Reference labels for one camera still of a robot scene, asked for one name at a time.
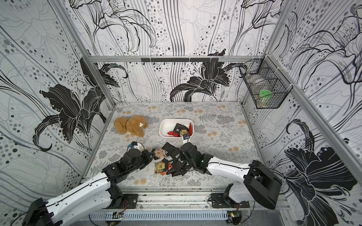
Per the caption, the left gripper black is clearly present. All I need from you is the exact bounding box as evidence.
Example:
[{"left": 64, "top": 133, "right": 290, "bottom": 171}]
[{"left": 127, "top": 150, "right": 156, "bottom": 175}]

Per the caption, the red foil tea bag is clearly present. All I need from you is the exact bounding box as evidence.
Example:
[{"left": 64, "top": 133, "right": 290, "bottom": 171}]
[{"left": 167, "top": 131, "right": 180, "bottom": 137}]

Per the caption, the black tea bag sachet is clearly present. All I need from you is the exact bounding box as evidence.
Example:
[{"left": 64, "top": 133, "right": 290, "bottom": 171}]
[{"left": 173, "top": 123, "right": 189, "bottom": 135}]

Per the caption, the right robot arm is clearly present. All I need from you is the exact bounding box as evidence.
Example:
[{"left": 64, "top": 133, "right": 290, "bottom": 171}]
[{"left": 170, "top": 143, "right": 282, "bottom": 210}]

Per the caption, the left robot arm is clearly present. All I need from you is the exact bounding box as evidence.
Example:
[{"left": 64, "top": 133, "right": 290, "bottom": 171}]
[{"left": 22, "top": 148, "right": 155, "bottom": 226}]

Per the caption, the black tea bag pile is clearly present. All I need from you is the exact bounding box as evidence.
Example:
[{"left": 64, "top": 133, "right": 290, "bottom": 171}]
[{"left": 162, "top": 142, "right": 187, "bottom": 177}]

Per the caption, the colourful picture tea bag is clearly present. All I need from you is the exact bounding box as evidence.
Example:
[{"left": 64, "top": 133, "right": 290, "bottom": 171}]
[{"left": 155, "top": 160, "right": 169, "bottom": 175}]

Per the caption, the white plastic storage box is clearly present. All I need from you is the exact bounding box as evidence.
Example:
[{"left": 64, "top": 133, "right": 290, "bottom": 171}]
[{"left": 159, "top": 118, "right": 194, "bottom": 140}]

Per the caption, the brown plush dog toy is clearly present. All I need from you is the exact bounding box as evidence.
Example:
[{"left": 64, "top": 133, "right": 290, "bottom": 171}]
[{"left": 114, "top": 115, "right": 149, "bottom": 137}]

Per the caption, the green lid in basket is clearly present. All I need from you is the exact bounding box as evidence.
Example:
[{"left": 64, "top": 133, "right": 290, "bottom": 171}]
[{"left": 259, "top": 89, "right": 273, "bottom": 99}]

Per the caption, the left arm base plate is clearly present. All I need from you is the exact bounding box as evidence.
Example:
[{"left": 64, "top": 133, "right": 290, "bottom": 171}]
[{"left": 111, "top": 194, "right": 139, "bottom": 210}]

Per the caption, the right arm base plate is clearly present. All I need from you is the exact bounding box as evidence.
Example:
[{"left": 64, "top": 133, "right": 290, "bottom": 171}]
[{"left": 208, "top": 193, "right": 250, "bottom": 209}]

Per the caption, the white perforated cable duct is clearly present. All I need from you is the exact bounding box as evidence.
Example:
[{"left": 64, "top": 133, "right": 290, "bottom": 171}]
[{"left": 84, "top": 211, "right": 228, "bottom": 221}]

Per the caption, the black bar on rail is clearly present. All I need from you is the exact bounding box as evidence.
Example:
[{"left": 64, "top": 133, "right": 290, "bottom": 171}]
[{"left": 141, "top": 57, "right": 219, "bottom": 63}]

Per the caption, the black wire basket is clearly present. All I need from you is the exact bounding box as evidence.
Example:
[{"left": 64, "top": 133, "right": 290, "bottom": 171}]
[{"left": 239, "top": 57, "right": 289, "bottom": 109}]

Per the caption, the aluminium corner frame post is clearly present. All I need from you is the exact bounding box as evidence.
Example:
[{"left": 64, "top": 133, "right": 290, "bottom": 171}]
[{"left": 49, "top": 1, "right": 116, "bottom": 110}]

